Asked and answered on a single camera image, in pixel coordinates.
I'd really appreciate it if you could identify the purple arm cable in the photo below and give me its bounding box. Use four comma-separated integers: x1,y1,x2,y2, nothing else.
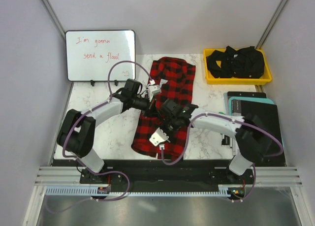
45,60,155,213
160,113,284,202

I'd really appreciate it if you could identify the white slotted cable duct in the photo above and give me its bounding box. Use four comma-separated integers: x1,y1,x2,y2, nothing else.
45,185,158,196

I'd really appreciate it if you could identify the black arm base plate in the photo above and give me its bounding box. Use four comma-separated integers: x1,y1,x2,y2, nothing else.
80,160,253,193

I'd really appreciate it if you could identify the red black plaid shirt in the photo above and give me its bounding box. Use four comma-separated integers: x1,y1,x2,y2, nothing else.
131,57,195,160

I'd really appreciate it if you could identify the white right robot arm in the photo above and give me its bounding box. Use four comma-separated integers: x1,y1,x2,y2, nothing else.
150,99,272,184

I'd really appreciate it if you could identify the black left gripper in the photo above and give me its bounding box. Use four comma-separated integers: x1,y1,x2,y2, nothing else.
131,93,161,119

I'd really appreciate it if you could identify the black shirt in bin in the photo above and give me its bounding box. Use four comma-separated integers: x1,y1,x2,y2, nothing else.
206,46,265,79

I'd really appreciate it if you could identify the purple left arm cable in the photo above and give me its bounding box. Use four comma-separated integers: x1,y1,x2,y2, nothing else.
45,60,155,213

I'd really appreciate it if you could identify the yellow plastic bin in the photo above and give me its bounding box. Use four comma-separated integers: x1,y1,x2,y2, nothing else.
203,48,272,85

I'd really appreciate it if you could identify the aluminium frame rail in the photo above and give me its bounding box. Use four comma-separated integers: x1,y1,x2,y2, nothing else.
35,166,302,187

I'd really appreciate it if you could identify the black folder stack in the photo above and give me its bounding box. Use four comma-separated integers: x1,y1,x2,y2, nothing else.
223,92,286,167

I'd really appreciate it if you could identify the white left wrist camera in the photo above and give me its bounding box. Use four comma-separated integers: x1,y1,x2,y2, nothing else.
147,79,161,100

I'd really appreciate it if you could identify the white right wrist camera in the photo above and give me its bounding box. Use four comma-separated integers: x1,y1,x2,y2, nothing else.
149,128,169,150

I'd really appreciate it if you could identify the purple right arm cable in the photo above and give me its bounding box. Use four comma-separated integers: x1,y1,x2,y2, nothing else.
160,113,284,202

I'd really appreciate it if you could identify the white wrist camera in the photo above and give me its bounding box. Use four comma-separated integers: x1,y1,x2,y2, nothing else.
147,79,161,100
149,128,169,150

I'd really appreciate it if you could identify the white dry erase board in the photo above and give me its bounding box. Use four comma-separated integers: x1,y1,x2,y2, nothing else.
65,30,136,82

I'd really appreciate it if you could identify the teal notebook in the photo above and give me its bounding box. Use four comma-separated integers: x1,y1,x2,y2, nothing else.
225,97,274,114

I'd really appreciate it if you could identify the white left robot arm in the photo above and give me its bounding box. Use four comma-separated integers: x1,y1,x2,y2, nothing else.
57,79,161,183

